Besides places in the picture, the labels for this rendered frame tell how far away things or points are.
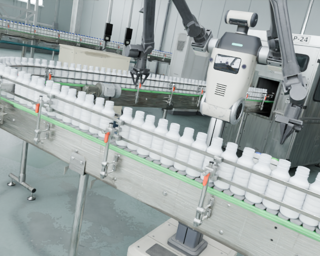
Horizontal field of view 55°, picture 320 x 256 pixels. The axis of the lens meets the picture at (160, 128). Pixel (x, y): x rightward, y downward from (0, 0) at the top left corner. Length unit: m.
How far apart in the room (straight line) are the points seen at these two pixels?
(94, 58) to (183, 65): 2.50
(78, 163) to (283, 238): 0.92
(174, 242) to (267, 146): 3.15
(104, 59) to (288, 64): 4.45
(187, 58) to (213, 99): 5.57
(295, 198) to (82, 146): 0.91
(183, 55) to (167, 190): 6.19
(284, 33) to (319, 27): 12.04
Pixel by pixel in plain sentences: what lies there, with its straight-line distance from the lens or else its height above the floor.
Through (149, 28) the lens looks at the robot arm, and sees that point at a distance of 1.68.
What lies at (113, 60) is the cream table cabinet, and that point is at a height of 1.08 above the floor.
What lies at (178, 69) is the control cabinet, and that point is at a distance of 7.31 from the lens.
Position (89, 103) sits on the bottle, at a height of 1.13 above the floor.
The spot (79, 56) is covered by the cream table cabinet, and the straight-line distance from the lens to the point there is 5.29.
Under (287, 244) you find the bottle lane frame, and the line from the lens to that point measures 1.11.
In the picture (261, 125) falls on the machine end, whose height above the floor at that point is 0.61.
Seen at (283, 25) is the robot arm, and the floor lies 1.60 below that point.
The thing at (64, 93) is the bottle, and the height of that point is 1.13.
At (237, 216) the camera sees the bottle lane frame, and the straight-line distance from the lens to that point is 1.12.
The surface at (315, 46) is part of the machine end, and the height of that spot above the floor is 1.86.
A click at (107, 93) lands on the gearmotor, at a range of 2.78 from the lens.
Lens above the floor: 1.43
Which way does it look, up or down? 14 degrees down
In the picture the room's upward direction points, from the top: 12 degrees clockwise
